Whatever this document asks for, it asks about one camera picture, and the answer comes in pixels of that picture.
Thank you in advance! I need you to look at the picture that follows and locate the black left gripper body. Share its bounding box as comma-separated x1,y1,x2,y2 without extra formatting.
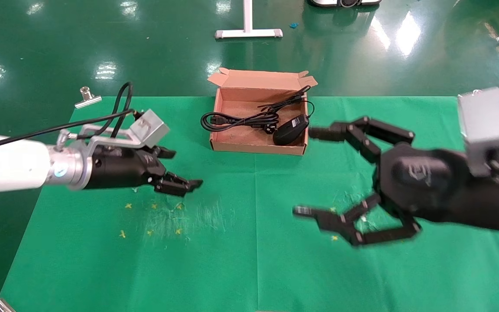
86,145,168,190

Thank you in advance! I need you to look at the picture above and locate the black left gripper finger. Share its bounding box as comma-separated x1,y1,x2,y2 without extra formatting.
154,172,203,198
152,146,176,159

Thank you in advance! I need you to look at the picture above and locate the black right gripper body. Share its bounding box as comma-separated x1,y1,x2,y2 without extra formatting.
374,144,499,235

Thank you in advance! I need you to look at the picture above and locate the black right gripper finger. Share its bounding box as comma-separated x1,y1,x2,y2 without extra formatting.
308,116,415,164
292,193,422,247

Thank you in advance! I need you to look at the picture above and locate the black wired computer mouse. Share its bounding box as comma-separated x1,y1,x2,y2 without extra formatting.
257,85,315,146

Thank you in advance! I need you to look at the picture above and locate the black power cable with plug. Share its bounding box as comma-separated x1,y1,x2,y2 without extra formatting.
200,111,281,135

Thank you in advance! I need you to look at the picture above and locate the open brown cardboard box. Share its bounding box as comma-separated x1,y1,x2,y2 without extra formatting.
207,68,318,156

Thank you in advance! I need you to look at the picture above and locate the green table cloth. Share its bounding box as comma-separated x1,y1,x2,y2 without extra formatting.
0,96,499,312

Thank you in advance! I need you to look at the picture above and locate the black and white machine base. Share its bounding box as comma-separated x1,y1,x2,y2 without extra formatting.
308,0,382,8

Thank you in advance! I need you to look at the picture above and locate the white T-shaped stand base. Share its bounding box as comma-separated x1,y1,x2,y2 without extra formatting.
214,0,284,39

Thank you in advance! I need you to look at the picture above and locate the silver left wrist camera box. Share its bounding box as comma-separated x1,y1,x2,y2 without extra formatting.
129,109,170,148

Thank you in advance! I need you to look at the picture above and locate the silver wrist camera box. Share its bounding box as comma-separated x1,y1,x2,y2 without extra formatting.
457,87,499,177
129,109,170,148

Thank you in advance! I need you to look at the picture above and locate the silver camera mount bracket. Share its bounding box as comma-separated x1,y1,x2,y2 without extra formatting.
57,123,144,152

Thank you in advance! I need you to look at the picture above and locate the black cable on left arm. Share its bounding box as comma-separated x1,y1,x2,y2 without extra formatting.
0,81,144,154

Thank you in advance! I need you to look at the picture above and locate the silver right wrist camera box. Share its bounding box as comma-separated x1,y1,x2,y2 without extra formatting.
457,87,499,177

